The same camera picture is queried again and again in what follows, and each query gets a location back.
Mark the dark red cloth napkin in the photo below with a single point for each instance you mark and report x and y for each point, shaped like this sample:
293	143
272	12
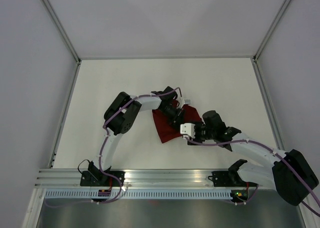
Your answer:
166	132

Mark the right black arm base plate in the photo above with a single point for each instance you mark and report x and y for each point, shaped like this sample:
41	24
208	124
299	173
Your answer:
221	178

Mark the rear aluminium frame bar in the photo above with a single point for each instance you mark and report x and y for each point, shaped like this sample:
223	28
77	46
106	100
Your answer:
226	56

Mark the aluminium mounting rail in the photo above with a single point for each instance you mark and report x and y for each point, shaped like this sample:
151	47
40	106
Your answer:
138	178

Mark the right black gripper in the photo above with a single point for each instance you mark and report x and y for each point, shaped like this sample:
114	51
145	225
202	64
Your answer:
198	124

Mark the right aluminium frame post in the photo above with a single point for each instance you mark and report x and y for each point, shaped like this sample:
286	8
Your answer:
274	24

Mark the aluminium frame post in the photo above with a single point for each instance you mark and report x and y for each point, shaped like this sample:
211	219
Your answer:
274	24
61	30

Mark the white slotted cable duct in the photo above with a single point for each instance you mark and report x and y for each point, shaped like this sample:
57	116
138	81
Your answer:
149	194

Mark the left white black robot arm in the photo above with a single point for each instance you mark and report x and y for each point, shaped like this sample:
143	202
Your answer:
119	119

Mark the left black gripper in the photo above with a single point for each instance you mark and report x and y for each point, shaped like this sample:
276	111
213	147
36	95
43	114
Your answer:
177	119

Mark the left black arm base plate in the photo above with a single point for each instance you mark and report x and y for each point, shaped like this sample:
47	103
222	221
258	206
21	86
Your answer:
101	180

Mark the left aluminium frame post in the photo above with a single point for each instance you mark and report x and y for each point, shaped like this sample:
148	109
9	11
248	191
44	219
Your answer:
61	30

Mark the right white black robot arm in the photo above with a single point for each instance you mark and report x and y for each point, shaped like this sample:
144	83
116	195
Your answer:
286	172

